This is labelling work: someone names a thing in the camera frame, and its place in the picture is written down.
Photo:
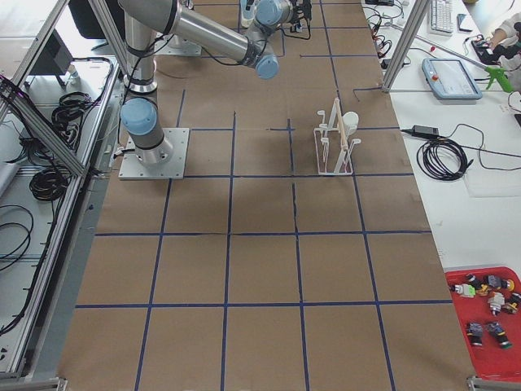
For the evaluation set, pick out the white keyboard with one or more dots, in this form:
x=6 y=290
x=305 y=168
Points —
x=440 y=18

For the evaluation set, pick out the black power adapter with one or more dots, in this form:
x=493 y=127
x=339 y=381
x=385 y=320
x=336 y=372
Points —
x=422 y=131

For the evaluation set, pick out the smartphone on table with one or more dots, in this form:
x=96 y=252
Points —
x=463 y=23

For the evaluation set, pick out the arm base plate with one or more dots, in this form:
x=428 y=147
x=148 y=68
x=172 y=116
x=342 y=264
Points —
x=168 y=160
x=177 y=46

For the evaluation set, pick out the white wire cup rack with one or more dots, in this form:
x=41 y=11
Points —
x=333 y=148

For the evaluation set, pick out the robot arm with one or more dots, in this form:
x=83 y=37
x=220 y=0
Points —
x=151 y=26

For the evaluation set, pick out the green handled grabber stick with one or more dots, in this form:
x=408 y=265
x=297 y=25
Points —
x=495 y=73

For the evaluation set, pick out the aluminium frame post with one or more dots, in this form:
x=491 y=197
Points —
x=410 y=29

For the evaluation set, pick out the white plastic cup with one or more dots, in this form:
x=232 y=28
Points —
x=350 y=121

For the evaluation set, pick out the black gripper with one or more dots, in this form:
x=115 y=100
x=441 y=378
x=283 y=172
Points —
x=301 y=16

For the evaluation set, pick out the blue teach pendant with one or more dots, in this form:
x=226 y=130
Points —
x=449 y=79

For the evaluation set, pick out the red parts tray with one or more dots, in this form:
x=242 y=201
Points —
x=487 y=302

